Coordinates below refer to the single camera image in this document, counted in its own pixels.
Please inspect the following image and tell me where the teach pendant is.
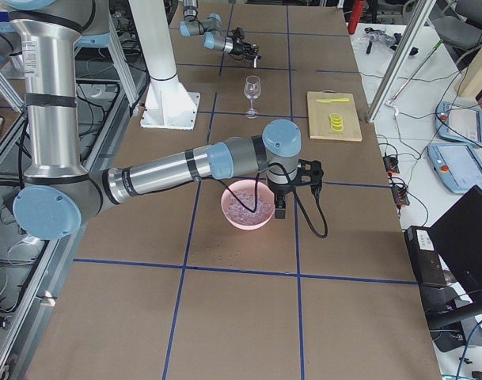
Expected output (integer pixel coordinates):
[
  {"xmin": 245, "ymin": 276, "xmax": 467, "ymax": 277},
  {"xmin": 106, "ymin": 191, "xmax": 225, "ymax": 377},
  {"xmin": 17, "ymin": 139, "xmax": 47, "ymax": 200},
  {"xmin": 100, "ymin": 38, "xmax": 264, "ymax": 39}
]
[
  {"xmin": 435, "ymin": 102, "xmax": 482, "ymax": 147},
  {"xmin": 427, "ymin": 142, "xmax": 482, "ymax": 195}
]

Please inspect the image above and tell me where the near teach pendant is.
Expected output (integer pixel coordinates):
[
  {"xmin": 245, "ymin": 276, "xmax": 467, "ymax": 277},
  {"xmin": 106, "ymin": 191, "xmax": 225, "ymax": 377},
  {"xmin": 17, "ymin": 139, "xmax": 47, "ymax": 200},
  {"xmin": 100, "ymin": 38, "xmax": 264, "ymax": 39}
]
[{"xmin": 427, "ymin": 142, "xmax": 482, "ymax": 195}]

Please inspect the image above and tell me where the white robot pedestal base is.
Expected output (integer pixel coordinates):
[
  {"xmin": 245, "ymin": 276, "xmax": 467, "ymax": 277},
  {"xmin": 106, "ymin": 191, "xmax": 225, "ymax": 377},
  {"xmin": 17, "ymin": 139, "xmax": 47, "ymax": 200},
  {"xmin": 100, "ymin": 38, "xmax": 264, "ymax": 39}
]
[{"xmin": 129, "ymin": 0, "xmax": 200, "ymax": 131}]

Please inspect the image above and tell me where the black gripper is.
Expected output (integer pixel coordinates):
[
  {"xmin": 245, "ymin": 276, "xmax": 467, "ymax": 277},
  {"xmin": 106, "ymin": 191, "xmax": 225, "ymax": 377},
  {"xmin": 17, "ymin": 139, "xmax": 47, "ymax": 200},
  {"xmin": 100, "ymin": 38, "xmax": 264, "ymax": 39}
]
[
  {"xmin": 268, "ymin": 182, "xmax": 294, "ymax": 219},
  {"xmin": 230, "ymin": 36, "xmax": 260, "ymax": 60}
]

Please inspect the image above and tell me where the clear wine glass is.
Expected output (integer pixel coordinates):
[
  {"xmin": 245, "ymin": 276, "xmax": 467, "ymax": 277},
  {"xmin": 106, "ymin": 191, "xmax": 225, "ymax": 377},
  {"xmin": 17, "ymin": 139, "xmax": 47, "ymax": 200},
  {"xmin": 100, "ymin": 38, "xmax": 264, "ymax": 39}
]
[{"xmin": 244, "ymin": 75, "xmax": 261, "ymax": 119}]

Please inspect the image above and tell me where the bamboo cutting board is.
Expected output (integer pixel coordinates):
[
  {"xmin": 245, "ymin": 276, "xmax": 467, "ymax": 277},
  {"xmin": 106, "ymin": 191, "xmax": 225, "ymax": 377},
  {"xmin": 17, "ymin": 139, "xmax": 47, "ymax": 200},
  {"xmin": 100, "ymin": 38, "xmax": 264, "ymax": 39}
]
[{"xmin": 306, "ymin": 91, "xmax": 362, "ymax": 142}]

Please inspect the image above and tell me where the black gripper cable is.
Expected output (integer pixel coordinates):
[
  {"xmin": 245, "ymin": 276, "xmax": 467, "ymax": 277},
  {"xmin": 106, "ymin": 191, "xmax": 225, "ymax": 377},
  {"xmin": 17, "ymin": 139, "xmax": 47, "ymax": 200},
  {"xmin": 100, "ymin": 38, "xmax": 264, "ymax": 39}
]
[{"xmin": 215, "ymin": 164, "xmax": 328, "ymax": 239}]

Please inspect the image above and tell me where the yellow plastic knife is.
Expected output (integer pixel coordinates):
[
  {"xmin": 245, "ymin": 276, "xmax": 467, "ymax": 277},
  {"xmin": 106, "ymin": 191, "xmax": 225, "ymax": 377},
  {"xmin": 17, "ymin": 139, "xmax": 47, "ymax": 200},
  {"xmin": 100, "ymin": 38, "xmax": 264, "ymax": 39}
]
[{"xmin": 315, "ymin": 97, "xmax": 350, "ymax": 104}]

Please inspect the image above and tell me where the pink bowl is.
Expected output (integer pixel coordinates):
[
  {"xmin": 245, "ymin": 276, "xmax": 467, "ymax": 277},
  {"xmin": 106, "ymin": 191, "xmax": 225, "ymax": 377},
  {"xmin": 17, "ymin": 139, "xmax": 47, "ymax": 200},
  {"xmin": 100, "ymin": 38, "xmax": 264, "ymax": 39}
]
[{"xmin": 220, "ymin": 179, "xmax": 275, "ymax": 230}]

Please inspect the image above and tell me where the aluminium frame post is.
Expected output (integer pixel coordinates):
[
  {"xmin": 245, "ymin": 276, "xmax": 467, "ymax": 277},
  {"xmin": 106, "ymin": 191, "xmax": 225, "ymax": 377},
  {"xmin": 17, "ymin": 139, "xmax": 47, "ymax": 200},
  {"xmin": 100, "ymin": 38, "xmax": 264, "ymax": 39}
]
[{"xmin": 366, "ymin": 0, "xmax": 436, "ymax": 123}]

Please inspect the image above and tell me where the far teach pendant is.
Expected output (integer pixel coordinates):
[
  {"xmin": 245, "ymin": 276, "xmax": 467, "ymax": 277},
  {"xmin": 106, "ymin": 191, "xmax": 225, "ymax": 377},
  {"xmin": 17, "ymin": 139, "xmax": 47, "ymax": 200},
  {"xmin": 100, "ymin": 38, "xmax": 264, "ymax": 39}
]
[{"xmin": 435, "ymin": 102, "xmax": 482, "ymax": 147}]

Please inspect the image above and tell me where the steel double jigger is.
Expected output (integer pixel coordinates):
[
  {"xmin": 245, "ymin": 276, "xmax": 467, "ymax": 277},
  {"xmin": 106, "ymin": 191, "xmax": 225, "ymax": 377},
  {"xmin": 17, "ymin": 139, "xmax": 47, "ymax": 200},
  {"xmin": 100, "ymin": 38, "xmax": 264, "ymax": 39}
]
[{"xmin": 251, "ymin": 44, "xmax": 260, "ymax": 68}]

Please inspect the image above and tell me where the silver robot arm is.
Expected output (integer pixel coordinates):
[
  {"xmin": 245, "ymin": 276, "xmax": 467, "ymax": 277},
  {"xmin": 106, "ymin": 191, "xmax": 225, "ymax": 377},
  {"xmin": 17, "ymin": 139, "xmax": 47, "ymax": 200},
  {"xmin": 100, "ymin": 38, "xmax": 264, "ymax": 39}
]
[
  {"xmin": 6, "ymin": 1, "xmax": 302, "ymax": 240},
  {"xmin": 180, "ymin": 1, "xmax": 261, "ymax": 67}
]

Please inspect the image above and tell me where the clear ice cubes pile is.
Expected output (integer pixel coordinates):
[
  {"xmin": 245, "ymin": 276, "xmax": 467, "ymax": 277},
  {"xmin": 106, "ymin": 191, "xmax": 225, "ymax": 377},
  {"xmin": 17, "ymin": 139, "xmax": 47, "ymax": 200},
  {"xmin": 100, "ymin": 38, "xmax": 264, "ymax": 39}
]
[{"xmin": 224, "ymin": 189, "xmax": 273, "ymax": 226}]

